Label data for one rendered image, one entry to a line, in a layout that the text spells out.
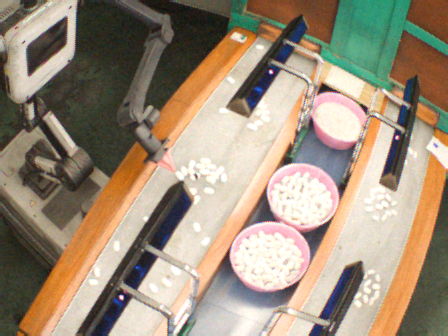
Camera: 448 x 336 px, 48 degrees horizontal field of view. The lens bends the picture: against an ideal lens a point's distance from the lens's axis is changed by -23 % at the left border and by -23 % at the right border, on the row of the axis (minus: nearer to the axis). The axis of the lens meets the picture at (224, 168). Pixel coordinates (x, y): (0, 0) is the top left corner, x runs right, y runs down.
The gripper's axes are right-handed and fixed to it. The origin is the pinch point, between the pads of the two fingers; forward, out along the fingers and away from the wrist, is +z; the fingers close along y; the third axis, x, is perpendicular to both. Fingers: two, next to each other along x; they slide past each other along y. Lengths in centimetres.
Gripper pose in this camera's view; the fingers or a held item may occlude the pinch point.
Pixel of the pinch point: (172, 169)
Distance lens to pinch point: 211.0
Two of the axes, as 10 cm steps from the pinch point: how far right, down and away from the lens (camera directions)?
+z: 6.1, 7.1, 3.5
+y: 4.5, -6.7, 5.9
